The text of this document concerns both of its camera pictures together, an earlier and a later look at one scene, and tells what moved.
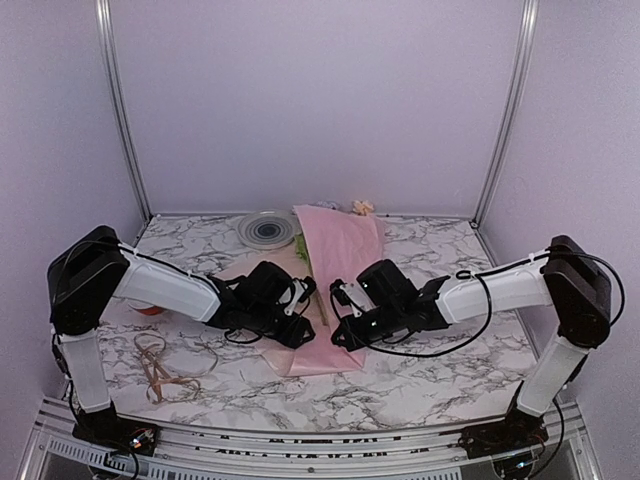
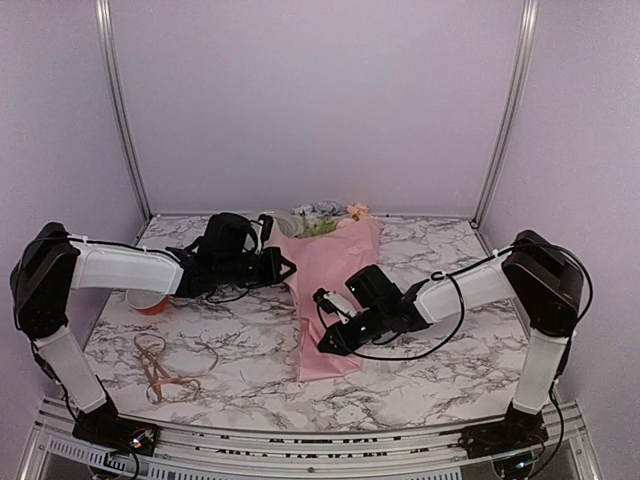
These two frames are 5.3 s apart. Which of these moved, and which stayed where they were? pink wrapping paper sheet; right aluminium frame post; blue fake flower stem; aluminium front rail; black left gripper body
Moved: pink wrapping paper sheet; blue fake flower stem; black left gripper body
Stayed: right aluminium frame post; aluminium front rail
